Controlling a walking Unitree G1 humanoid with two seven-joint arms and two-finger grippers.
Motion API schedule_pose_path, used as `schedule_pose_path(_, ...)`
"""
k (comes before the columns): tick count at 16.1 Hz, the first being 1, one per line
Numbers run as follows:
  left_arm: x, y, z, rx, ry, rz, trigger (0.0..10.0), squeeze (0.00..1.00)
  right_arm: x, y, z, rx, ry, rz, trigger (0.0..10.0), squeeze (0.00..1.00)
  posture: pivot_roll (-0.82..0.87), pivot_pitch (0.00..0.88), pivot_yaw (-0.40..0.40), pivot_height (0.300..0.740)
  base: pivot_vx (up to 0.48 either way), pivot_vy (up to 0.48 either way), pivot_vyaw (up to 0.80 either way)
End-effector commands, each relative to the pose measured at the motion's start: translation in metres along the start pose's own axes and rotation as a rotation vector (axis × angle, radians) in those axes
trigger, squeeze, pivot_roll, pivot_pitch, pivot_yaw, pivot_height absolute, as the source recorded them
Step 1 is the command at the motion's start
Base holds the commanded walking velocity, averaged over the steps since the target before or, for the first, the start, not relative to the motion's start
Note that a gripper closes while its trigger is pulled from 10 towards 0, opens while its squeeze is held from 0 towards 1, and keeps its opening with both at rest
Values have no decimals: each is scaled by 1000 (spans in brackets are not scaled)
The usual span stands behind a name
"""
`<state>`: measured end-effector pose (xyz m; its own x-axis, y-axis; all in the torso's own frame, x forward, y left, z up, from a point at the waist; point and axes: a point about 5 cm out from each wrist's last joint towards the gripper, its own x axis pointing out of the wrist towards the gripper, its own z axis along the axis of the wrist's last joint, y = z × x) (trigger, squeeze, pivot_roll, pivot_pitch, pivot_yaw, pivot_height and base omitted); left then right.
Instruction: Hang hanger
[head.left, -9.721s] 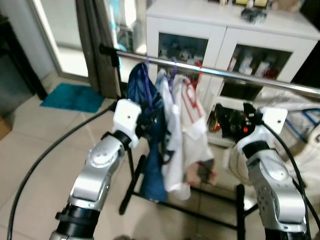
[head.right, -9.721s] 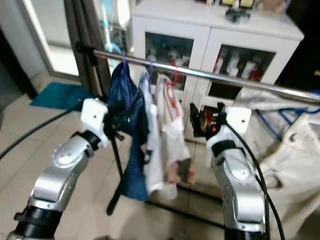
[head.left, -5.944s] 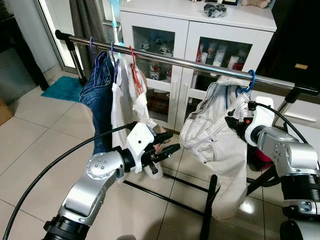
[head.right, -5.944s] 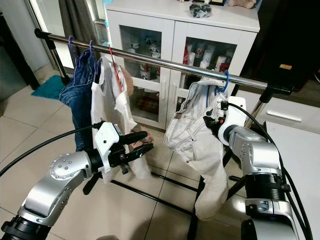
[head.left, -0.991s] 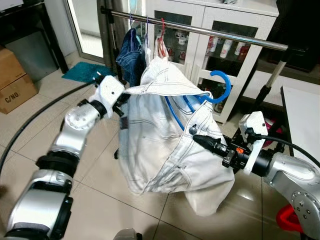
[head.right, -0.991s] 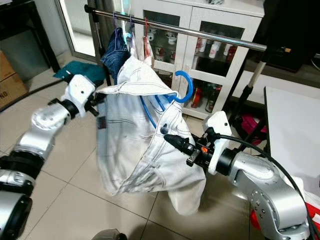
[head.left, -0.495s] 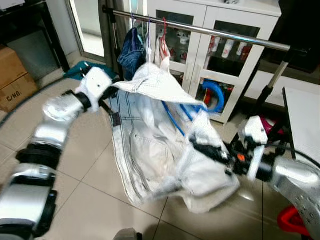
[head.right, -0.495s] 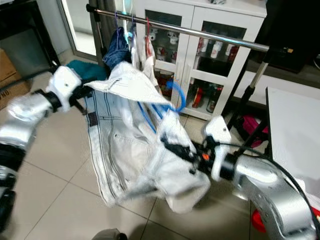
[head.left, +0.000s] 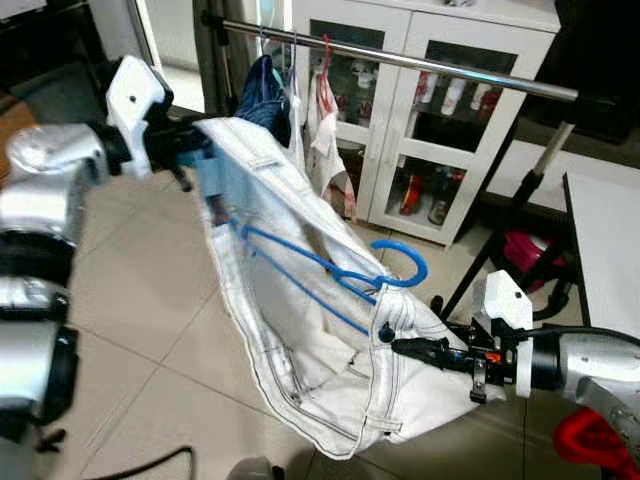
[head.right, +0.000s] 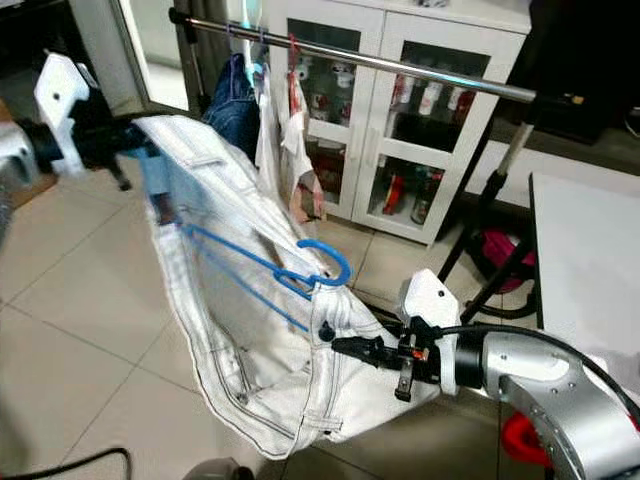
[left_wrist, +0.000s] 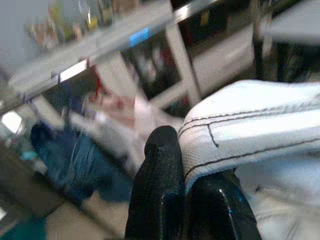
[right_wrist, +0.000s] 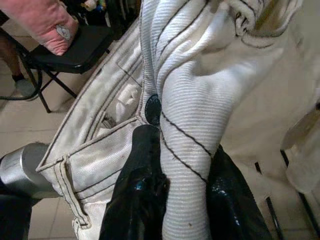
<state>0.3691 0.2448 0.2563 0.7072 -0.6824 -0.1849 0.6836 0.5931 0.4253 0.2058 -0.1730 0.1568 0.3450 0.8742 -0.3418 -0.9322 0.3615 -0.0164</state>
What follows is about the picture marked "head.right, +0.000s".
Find white jeans dark stitching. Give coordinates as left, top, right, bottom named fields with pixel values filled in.
left=130, top=115, right=441, bottom=461

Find red clothes hanger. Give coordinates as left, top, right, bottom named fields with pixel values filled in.
left=286, top=33, right=306, bottom=81

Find grey curtain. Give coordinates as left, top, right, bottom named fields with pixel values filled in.
left=163, top=0, right=216, bottom=116

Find white framed glass door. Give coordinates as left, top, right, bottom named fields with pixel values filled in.
left=105, top=0, right=176, bottom=111

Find black desk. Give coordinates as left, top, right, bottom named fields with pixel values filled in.
left=0, top=0, right=81, bottom=101

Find blue denim jeans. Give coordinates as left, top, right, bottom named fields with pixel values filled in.
left=203, top=52, right=261, bottom=161

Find pink canister vacuum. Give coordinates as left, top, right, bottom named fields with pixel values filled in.
left=475, top=228, right=541, bottom=296

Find red garment white label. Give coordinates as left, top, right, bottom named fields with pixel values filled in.
left=500, top=410, right=556, bottom=473

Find white patterned garment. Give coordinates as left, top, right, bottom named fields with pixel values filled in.
left=278, top=70, right=329, bottom=223

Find white work table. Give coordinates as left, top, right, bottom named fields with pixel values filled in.
left=528, top=172, right=640, bottom=391

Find metal clothes rack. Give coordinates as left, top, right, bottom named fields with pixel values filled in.
left=168, top=8, right=541, bottom=321

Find white glass-door cabinet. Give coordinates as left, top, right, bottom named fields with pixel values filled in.
left=260, top=0, right=531, bottom=246

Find black speaker box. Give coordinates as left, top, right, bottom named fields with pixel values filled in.
left=505, top=0, right=640, bottom=141

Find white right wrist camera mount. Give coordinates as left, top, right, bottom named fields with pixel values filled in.
left=398, top=268, right=461, bottom=396

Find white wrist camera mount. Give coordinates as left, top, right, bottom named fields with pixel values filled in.
left=398, top=268, right=461, bottom=396
left=33, top=50, right=91, bottom=179

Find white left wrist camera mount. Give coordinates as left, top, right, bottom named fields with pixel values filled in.
left=33, top=50, right=91, bottom=179

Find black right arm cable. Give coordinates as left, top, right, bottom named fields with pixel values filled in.
left=445, top=322, right=640, bottom=421

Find black floor cable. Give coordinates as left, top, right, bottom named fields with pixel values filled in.
left=0, top=447, right=133, bottom=480

